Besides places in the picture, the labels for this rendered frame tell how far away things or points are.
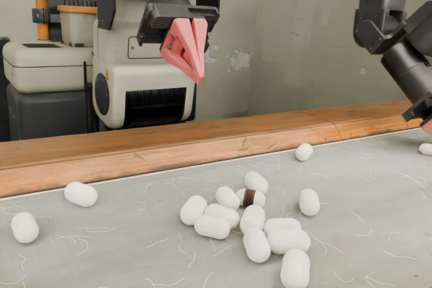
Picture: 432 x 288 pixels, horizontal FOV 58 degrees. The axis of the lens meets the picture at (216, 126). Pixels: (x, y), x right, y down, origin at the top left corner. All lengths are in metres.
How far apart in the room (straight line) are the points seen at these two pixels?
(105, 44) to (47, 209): 0.59
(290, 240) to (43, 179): 0.27
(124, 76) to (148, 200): 0.53
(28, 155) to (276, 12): 2.48
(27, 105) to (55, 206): 0.77
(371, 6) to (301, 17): 1.95
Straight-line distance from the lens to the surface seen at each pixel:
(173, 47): 0.53
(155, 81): 0.95
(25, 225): 0.37
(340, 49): 2.45
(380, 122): 0.77
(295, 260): 0.31
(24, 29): 2.33
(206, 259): 0.34
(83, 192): 0.41
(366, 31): 0.72
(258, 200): 0.41
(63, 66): 1.18
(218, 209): 0.37
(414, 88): 0.68
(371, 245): 0.39
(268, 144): 0.58
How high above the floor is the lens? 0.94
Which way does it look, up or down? 16 degrees down
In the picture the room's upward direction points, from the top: 3 degrees clockwise
